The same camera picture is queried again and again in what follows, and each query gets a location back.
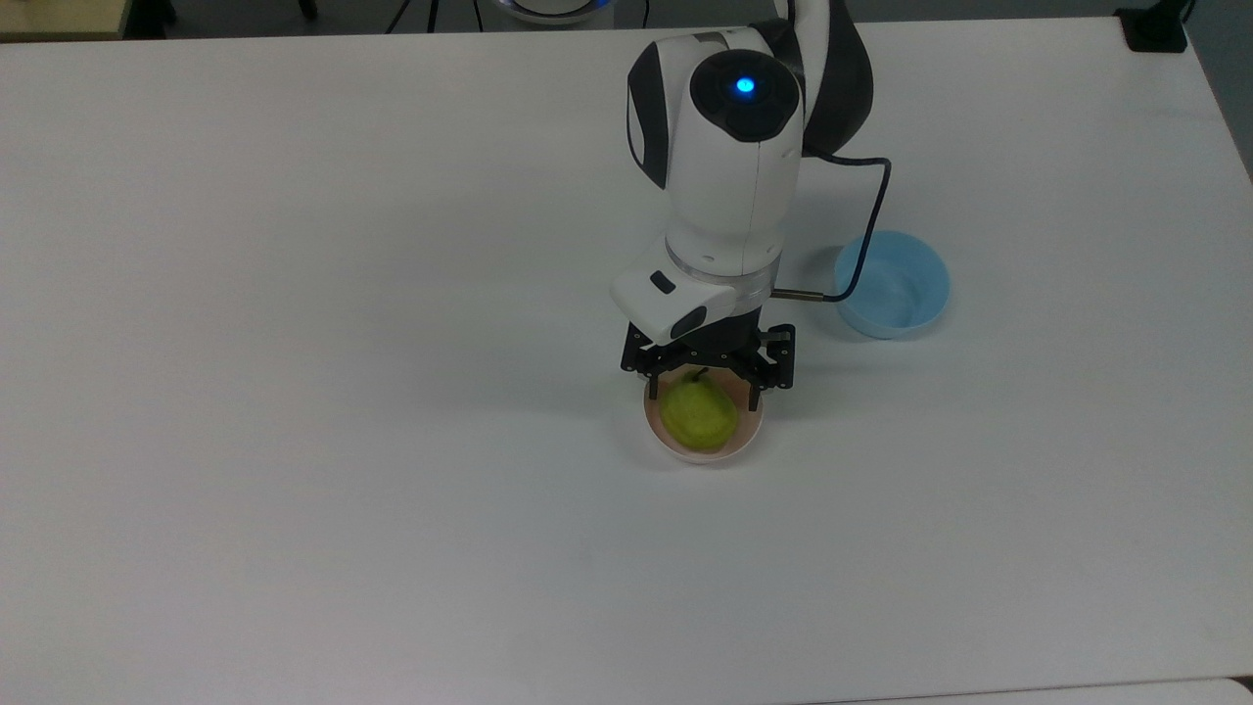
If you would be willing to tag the blue plastic bowl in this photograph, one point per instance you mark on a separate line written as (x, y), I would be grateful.
(905, 284)

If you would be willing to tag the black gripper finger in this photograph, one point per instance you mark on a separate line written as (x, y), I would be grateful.
(641, 357)
(778, 362)

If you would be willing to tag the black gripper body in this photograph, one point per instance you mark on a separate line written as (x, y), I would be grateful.
(710, 352)

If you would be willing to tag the green pear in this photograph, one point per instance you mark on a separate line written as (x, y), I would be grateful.
(700, 416)

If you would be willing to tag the black tripod legs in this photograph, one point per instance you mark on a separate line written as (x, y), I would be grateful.
(433, 12)

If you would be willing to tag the light wooden desk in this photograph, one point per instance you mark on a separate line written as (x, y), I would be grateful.
(59, 15)

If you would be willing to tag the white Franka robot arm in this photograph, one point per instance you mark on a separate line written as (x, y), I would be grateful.
(729, 196)

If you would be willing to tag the black table clamp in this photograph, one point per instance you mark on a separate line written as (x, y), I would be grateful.
(1155, 29)

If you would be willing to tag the pink plastic bowl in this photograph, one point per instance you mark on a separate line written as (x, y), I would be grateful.
(750, 431)

